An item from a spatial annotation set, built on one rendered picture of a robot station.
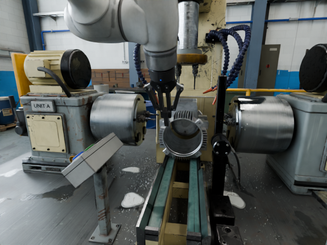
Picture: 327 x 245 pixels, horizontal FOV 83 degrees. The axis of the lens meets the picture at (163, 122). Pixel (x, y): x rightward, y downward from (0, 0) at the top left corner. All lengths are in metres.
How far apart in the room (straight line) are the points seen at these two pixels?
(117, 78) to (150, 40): 5.79
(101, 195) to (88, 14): 0.44
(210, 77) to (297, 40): 5.52
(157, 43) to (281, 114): 0.54
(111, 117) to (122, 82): 5.39
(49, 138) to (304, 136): 1.03
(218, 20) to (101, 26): 0.72
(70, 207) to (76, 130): 0.31
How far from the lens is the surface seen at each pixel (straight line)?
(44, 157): 1.04
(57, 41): 7.64
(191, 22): 0.86
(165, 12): 0.47
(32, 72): 1.00
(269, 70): 6.20
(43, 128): 0.97
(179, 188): 0.74
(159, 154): 0.98
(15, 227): 0.79
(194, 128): 0.97
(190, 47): 0.85
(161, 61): 0.51
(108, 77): 6.36
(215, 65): 1.07
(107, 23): 0.50
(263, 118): 0.79
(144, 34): 0.48
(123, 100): 0.83
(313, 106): 0.82
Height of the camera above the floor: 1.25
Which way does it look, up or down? 14 degrees down
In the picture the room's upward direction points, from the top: straight up
